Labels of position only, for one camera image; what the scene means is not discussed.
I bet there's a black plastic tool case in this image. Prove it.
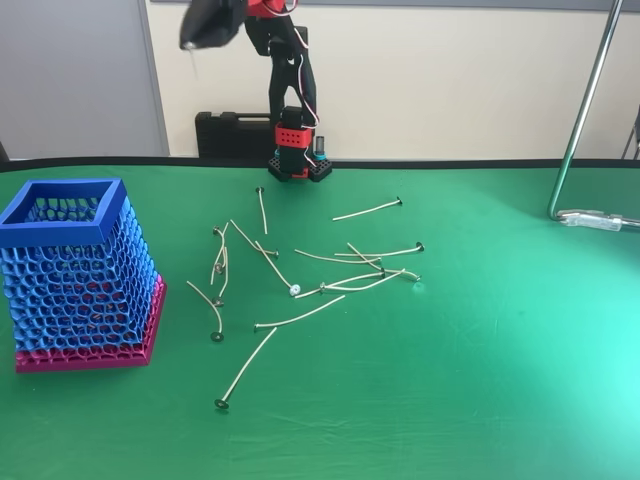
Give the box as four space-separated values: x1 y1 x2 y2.
194 110 277 160

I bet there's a grey partition panel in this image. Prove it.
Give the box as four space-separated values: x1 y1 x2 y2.
0 0 169 159

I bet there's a magenta lattice base tray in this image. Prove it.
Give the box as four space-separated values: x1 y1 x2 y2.
14 273 168 375

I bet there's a white candle wick metal base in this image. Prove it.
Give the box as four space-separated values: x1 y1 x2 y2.
346 241 424 282
186 279 225 343
294 267 388 300
255 186 269 235
331 196 405 222
333 241 426 258
318 268 407 293
293 248 383 265
213 222 230 274
229 218 281 259
183 40 201 81
212 247 230 307
211 226 226 286
213 326 279 410
253 294 347 332
254 240 301 296

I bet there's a blue lattice basket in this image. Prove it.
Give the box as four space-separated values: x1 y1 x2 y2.
0 178 154 354

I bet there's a teal black clamp knob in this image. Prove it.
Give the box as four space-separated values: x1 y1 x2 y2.
312 134 332 171

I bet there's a red white servo cable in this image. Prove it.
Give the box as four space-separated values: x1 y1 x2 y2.
292 24 321 127

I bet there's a chrome metal tube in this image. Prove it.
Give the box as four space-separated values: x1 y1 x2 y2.
547 0 626 221

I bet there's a silver clamp fitting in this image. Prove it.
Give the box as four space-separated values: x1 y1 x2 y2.
557 208 640 232

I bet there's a green table cloth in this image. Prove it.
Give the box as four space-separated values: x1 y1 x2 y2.
0 157 640 480

